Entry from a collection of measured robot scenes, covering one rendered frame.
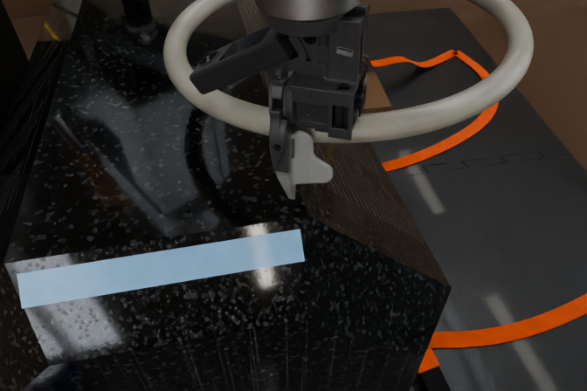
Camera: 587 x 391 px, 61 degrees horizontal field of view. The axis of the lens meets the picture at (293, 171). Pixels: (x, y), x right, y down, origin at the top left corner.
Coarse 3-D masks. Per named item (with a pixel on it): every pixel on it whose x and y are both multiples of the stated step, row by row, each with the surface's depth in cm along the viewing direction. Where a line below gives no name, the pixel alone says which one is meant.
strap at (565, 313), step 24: (480, 72) 219; (480, 120) 196; (456, 144) 186; (384, 168) 177; (552, 312) 137; (576, 312) 137; (432, 336) 133; (456, 336) 133; (480, 336) 133; (504, 336) 133; (528, 336) 133
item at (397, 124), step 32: (224, 0) 78; (480, 0) 72; (192, 32) 72; (512, 32) 62; (512, 64) 56; (192, 96) 57; (224, 96) 55; (480, 96) 52; (256, 128) 52; (384, 128) 50; (416, 128) 50
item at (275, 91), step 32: (288, 32) 41; (320, 32) 41; (352, 32) 41; (288, 64) 45; (320, 64) 45; (352, 64) 43; (288, 96) 46; (320, 96) 44; (352, 96) 43; (320, 128) 48; (352, 128) 48
